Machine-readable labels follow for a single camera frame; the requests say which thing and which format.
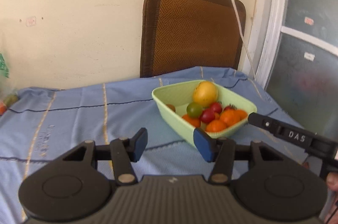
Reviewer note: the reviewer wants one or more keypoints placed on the clear plastic bag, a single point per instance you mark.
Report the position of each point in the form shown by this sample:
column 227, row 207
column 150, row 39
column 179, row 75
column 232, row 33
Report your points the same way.
column 8, row 94

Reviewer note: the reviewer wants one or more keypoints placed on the blue striped table cloth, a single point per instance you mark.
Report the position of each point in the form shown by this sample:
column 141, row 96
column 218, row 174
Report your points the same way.
column 45, row 123

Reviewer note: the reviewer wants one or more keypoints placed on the white framed glass door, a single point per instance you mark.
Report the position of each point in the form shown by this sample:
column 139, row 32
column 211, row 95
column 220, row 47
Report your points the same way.
column 298, row 64

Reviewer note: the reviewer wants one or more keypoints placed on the small orange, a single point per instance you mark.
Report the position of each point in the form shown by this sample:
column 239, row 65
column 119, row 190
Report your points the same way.
column 217, row 115

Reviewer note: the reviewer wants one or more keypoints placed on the lone front orange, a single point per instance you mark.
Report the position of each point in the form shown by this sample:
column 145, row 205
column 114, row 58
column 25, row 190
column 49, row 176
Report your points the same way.
column 194, row 121

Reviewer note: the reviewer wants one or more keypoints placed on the person right hand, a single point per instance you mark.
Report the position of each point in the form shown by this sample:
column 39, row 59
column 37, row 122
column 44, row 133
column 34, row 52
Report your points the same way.
column 332, row 181

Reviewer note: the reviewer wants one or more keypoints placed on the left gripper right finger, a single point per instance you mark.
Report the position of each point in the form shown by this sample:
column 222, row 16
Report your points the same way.
column 223, row 152

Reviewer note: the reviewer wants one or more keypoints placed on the small brown kiwi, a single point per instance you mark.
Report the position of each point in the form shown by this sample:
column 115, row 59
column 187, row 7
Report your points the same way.
column 172, row 107

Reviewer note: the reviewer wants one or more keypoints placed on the brown woven chair mat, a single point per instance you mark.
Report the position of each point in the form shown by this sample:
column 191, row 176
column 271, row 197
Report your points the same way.
column 180, row 34

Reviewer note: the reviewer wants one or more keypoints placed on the large yellow citrus fruit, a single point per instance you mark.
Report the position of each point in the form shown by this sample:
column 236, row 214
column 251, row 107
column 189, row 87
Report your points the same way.
column 205, row 94

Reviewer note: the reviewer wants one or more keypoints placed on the light green plastic basket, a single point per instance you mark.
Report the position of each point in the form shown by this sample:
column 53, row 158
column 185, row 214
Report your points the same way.
column 180, row 95

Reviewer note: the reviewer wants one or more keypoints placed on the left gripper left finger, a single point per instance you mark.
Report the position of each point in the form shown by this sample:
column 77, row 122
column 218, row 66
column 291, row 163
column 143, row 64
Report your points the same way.
column 122, row 152

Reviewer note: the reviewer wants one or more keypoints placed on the red tomato with stem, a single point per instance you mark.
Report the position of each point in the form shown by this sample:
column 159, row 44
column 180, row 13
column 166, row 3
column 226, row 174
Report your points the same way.
column 230, row 107

